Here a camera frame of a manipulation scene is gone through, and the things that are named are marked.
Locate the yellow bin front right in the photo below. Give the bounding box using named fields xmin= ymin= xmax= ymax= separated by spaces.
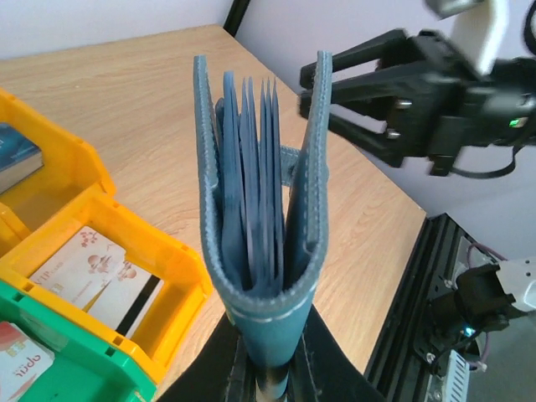
xmin=1 ymin=189 xmax=213 ymax=384

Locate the yellow bin back right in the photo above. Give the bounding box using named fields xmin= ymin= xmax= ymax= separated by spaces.
xmin=1 ymin=90 xmax=116 ymax=255

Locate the right black frame post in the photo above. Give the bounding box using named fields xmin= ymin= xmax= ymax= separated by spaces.
xmin=223 ymin=0 xmax=250 ymax=38

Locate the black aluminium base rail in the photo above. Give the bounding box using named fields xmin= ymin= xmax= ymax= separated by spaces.
xmin=365 ymin=214 xmax=467 ymax=401

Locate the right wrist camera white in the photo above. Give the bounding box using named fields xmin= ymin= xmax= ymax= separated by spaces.
xmin=425 ymin=0 xmax=509 ymax=75

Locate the white pink VIP card stack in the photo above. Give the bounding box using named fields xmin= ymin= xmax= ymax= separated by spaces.
xmin=30 ymin=226 xmax=126 ymax=309

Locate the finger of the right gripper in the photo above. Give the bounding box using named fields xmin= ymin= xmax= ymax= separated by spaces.
xmin=299 ymin=28 xmax=410 ymax=89
xmin=297 ymin=69 xmax=403 ymax=168

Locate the magnetic stripe white card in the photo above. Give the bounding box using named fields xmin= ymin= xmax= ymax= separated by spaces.
xmin=88 ymin=271 xmax=164 ymax=338

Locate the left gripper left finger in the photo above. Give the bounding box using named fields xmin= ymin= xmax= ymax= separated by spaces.
xmin=159 ymin=320 xmax=268 ymax=401

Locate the white red circle card stack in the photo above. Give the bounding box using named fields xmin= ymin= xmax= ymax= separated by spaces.
xmin=1 ymin=322 xmax=54 ymax=401

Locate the yellow bin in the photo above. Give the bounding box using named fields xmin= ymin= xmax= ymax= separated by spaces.
xmin=1 ymin=189 xmax=213 ymax=384
xmin=1 ymin=90 xmax=116 ymax=255

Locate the blue card holder wallet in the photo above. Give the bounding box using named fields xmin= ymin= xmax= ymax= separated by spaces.
xmin=193 ymin=51 xmax=332 ymax=368

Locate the green bin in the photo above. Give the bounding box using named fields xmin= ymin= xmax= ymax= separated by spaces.
xmin=1 ymin=282 xmax=156 ymax=401

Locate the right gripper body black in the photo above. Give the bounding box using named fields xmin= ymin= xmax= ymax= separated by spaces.
xmin=376 ymin=31 xmax=535 ymax=176

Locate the blue card stack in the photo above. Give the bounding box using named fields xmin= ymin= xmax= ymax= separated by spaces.
xmin=1 ymin=122 xmax=44 ymax=193

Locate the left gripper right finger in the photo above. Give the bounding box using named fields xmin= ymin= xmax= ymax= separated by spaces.
xmin=287 ymin=312 xmax=385 ymax=402

